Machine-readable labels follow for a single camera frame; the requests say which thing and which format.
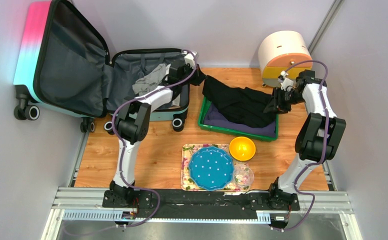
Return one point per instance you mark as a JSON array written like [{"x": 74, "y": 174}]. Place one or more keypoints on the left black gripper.
[{"x": 200, "y": 77}]

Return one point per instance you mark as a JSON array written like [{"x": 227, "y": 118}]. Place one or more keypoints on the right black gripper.
[{"x": 276, "y": 105}]

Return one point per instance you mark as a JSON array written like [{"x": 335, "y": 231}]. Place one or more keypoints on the grey garment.
[{"x": 149, "y": 82}]

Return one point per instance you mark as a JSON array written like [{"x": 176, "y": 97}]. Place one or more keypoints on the black garment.
[{"x": 239, "y": 105}]

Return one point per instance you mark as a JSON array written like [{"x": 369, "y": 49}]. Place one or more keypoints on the green plastic tray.
[{"x": 205, "y": 106}]

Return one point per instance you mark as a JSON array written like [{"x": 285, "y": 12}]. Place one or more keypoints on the navy blue garment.
[{"x": 214, "y": 118}]

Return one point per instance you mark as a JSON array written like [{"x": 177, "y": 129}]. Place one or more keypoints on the round pastel mini drawer cabinet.
[{"x": 279, "y": 51}]

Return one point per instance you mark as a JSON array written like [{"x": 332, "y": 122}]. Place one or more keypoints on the pink and teal kids suitcase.
[{"x": 64, "y": 65}]

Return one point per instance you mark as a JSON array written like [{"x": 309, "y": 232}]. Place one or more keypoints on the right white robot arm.
[{"x": 318, "y": 139}]

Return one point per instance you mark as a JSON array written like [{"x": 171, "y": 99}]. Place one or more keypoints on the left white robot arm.
[{"x": 130, "y": 123}]

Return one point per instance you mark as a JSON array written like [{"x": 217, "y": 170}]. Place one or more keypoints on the orange bowl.
[{"x": 242, "y": 149}]

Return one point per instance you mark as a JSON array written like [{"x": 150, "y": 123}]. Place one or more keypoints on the small clear glass bowl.
[{"x": 243, "y": 176}]

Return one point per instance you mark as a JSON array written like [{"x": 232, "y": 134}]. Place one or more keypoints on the floral rectangular tray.
[{"x": 188, "y": 184}]

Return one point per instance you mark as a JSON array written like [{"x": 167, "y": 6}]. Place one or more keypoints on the blue polka dot plate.
[{"x": 211, "y": 168}]

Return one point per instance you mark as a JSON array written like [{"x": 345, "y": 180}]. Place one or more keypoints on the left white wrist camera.
[{"x": 190, "y": 58}]

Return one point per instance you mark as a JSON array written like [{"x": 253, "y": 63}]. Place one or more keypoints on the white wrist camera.
[
  {"x": 286, "y": 84},
  {"x": 190, "y": 58}
]

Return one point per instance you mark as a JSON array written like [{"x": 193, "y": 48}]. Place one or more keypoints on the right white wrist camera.
[{"x": 286, "y": 84}]

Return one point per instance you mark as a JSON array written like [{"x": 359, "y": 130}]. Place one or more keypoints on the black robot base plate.
[{"x": 172, "y": 204}]

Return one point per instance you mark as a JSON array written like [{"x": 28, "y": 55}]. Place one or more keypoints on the aluminium frame rail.
[{"x": 77, "y": 213}]

